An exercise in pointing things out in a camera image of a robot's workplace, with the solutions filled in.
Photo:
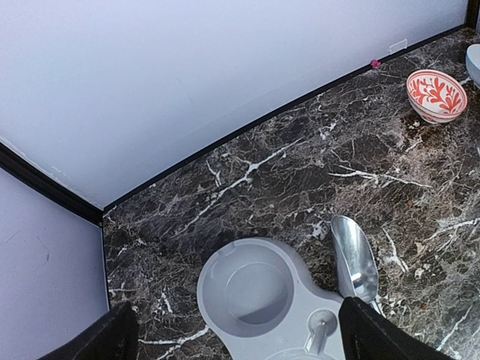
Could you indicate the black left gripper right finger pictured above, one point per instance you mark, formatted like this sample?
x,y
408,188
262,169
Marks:
x,y
368,335

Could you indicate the pink wall marker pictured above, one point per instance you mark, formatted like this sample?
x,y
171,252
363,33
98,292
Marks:
x,y
375,64

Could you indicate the black corner frame post right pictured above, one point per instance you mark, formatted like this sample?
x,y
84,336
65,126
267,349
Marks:
x,y
472,14

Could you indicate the red patterned bowl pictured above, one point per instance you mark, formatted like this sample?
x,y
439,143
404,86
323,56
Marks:
x,y
437,97

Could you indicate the black corner frame post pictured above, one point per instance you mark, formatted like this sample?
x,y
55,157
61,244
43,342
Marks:
x,y
13,164
472,14

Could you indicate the silver metal scoop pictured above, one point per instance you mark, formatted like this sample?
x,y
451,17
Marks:
x,y
357,271

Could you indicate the white ceramic bowl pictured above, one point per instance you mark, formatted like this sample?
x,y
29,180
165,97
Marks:
x,y
473,63

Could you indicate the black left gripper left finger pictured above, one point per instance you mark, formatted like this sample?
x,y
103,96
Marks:
x,y
113,336

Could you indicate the black corner frame post left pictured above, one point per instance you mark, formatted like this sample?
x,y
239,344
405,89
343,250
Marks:
x,y
13,164

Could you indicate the translucent double pet bowl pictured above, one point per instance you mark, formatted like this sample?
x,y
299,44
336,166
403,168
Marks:
x,y
257,295

